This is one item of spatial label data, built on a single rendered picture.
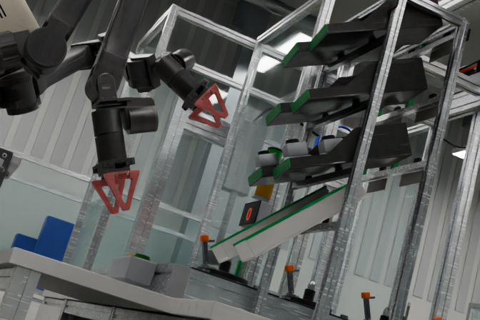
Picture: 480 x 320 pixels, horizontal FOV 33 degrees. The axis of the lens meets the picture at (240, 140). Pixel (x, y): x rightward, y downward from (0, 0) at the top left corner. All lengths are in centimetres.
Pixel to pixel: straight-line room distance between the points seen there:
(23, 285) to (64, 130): 886
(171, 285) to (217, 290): 12
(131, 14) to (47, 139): 866
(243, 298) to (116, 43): 71
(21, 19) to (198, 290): 74
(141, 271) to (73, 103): 844
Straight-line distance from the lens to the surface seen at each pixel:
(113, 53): 161
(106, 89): 158
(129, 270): 202
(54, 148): 1027
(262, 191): 235
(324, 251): 342
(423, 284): 1213
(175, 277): 190
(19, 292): 150
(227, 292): 195
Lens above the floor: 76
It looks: 16 degrees up
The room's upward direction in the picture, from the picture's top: 17 degrees clockwise
